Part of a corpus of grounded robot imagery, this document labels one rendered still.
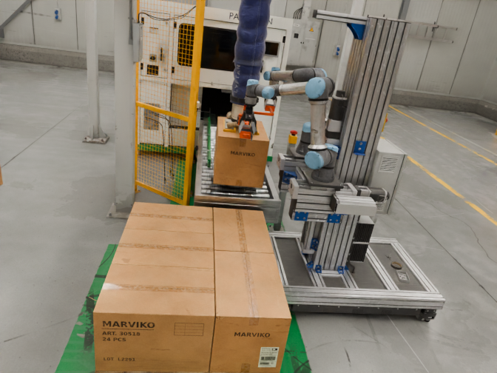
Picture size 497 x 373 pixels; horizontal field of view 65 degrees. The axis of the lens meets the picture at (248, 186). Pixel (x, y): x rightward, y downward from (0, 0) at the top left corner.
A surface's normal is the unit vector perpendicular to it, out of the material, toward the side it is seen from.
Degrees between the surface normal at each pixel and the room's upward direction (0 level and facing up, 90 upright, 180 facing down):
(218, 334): 90
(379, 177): 90
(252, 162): 90
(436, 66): 90
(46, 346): 0
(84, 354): 0
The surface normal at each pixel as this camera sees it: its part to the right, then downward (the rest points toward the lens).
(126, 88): 0.11, 0.41
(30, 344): 0.13, -0.91
